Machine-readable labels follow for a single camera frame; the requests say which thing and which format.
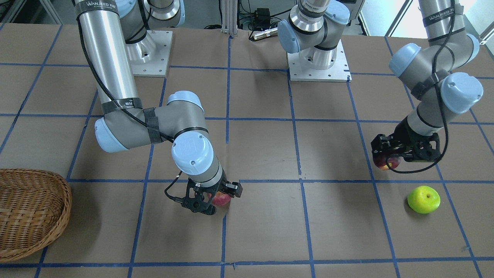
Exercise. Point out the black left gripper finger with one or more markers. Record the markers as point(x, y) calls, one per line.
point(416, 154)
point(384, 146)

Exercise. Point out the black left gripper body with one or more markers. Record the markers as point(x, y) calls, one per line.
point(402, 133)

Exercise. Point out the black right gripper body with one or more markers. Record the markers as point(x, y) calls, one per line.
point(233, 189)

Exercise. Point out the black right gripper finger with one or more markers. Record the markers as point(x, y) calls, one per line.
point(233, 189)
point(204, 208)

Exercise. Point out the red apple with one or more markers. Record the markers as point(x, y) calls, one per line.
point(220, 198)

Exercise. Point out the dark purple apple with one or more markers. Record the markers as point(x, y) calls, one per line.
point(386, 162)

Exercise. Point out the green apple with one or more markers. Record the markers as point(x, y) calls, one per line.
point(423, 199)

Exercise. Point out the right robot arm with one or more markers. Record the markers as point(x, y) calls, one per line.
point(117, 42)

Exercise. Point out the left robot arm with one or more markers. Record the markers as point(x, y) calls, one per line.
point(314, 27)

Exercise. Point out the woven wicker basket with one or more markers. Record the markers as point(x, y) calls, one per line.
point(35, 207)

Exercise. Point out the silver metal cylinder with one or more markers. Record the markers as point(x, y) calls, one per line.
point(264, 34)

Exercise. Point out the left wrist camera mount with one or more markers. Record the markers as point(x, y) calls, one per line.
point(421, 141)

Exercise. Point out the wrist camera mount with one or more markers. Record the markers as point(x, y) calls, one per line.
point(196, 193)
point(421, 141)

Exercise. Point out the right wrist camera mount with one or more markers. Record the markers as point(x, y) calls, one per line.
point(196, 193)

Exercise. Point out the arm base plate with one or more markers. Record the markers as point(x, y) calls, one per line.
point(317, 65)
point(150, 56)

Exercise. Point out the aluminium frame post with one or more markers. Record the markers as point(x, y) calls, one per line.
point(229, 17)

